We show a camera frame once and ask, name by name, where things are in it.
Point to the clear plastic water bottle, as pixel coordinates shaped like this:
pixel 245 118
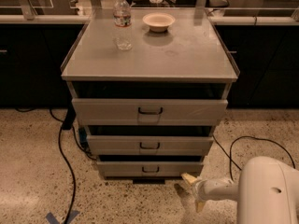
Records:
pixel 122 34

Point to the grey drawer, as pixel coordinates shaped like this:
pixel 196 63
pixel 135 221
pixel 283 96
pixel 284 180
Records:
pixel 148 168
pixel 149 145
pixel 165 112

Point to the grey drawer cabinet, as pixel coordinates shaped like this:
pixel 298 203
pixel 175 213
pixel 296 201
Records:
pixel 186 62

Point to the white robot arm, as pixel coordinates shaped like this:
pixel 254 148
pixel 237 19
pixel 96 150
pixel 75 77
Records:
pixel 267 192

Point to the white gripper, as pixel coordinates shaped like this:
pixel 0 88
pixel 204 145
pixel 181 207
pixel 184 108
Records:
pixel 202 189

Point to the black power strip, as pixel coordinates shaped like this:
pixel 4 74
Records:
pixel 69 118

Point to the white paper bowl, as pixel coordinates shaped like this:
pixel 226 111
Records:
pixel 158 22

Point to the dark counter with white top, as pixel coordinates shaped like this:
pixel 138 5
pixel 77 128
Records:
pixel 31 56

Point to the blue tape floor mark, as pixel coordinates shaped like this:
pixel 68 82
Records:
pixel 53 220

